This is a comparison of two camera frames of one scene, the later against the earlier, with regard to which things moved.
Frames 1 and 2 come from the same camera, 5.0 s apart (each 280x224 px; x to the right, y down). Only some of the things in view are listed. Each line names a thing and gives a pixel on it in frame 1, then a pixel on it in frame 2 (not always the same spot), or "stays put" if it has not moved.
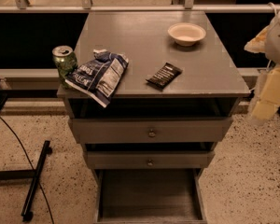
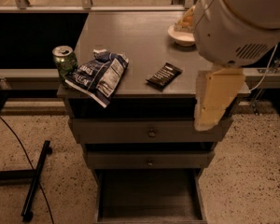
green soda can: [65, 61] stays put
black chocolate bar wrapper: [164, 76] stays put
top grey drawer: [155, 130] stays put
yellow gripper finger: [258, 45] -> [186, 23]
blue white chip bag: [98, 77] stays put
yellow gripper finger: [274, 92] -> [216, 91]
